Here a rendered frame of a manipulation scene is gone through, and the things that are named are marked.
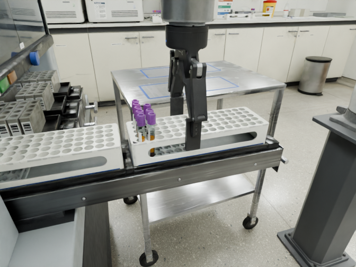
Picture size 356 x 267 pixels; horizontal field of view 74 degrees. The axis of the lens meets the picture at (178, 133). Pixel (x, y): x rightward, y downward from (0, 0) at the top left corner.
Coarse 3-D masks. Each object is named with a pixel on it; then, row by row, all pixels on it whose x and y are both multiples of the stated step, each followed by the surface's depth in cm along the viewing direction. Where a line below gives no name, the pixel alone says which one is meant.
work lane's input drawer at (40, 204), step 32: (128, 160) 47; (192, 160) 48; (224, 160) 49; (256, 160) 52; (288, 160) 58; (0, 192) 39; (32, 192) 41; (64, 192) 42; (96, 192) 44; (128, 192) 46
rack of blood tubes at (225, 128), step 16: (208, 112) 56; (224, 112) 56; (240, 112) 56; (128, 128) 49; (160, 128) 49; (176, 128) 49; (208, 128) 49; (224, 128) 49; (240, 128) 49; (256, 128) 50; (144, 144) 44; (160, 144) 45; (176, 144) 51; (208, 144) 54; (224, 144) 54; (240, 144) 51; (144, 160) 46; (160, 160) 47
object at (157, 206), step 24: (120, 72) 105; (144, 72) 105; (168, 72) 105; (216, 72) 105; (240, 72) 105; (144, 96) 78; (168, 96) 78; (216, 96) 81; (120, 120) 117; (168, 192) 115; (192, 192) 115; (216, 192) 115; (240, 192) 115; (144, 216) 94; (168, 216) 103; (144, 240) 103; (144, 264) 109
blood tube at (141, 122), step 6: (138, 114) 42; (144, 114) 42; (138, 120) 42; (144, 120) 42; (138, 126) 43; (144, 126) 43; (138, 132) 43; (144, 132) 43; (138, 138) 44; (144, 138) 44
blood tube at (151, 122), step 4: (152, 112) 43; (148, 116) 42; (152, 116) 42; (148, 120) 42; (152, 120) 42; (148, 124) 43; (152, 124) 43; (148, 128) 44; (152, 128) 43; (148, 132) 44; (152, 132) 44; (148, 136) 44; (152, 136) 44; (148, 140) 45; (152, 148) 46; (148, 152) 46; (152, 152) 46; (152, 156) 47
